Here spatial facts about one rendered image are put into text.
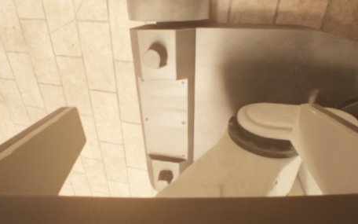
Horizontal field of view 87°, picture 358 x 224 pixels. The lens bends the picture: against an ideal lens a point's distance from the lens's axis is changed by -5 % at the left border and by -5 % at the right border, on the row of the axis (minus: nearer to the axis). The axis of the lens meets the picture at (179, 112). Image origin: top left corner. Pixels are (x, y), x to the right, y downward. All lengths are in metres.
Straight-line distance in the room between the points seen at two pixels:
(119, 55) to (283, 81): 0.51
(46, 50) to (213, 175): 0.77
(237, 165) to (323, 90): 0.28
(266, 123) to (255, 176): 0.09
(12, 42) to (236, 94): 0.87
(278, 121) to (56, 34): 0.75
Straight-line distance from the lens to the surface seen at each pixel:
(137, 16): 0.47
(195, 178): 0.30
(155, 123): 0.53
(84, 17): 0.77
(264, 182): 0.31
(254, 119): 0.36
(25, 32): 0.95
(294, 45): 0.47
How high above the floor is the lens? 0.62
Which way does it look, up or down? 59 degrees down
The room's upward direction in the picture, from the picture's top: 155 degrees counter-clockwise
